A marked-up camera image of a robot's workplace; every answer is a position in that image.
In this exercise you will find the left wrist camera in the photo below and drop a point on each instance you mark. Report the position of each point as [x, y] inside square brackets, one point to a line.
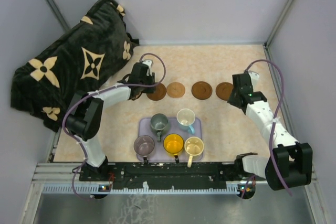
[149, 63]

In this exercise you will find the white mug blue handle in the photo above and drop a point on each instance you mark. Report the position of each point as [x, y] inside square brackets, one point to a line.
[186, 119]

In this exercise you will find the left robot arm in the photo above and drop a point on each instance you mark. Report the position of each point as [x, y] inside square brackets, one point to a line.
[83, 118]

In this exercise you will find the dark wooden coaster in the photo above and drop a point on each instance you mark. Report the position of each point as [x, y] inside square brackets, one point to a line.
[159, 94]
[223, 90]
[202, 90]

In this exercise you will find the purple glass mug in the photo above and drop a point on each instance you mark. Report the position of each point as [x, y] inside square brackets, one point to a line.
[144, 147]

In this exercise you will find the aluminium frame rail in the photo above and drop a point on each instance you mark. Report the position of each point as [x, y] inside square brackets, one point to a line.
[63, 178]

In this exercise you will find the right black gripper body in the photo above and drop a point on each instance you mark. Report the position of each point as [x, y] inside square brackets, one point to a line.
[231, 99]

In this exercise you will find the woven rattan coaster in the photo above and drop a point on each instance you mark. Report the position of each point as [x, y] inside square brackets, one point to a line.
[175, 90]

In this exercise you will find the black floral plush blanket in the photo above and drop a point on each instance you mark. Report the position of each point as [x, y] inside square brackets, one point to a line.
[82, 59]

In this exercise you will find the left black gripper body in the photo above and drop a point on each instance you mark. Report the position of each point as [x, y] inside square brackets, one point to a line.
[149, 80]

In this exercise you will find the cream mug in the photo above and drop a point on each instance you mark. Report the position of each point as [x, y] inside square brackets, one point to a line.
[194, 147]

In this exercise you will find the grey green mug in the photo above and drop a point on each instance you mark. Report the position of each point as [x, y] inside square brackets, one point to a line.
[160, 125]

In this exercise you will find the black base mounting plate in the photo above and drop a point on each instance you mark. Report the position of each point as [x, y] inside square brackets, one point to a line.
[201, 175]

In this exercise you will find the yellow glass mug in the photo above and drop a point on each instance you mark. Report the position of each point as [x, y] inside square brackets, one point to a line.
[173, 144]

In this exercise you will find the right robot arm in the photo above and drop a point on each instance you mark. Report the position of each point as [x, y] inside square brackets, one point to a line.
[290, 162]

